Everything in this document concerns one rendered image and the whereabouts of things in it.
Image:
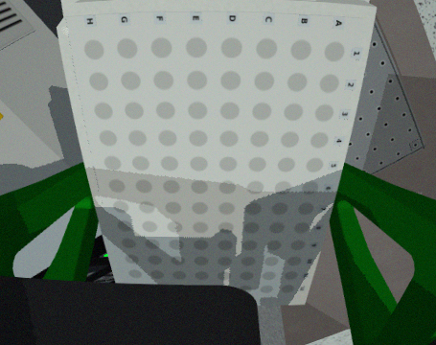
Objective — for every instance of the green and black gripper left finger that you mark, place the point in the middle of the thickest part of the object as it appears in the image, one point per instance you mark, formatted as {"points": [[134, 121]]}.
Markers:
{"points": [[27, 212]]}

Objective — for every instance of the white well pcr plate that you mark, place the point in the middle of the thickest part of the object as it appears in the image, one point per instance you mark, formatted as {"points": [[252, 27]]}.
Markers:
{"points": [[214, 133]]}

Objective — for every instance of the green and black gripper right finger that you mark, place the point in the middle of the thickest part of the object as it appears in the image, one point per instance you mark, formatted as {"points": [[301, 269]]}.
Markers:
{"points": [[410, 220]]}

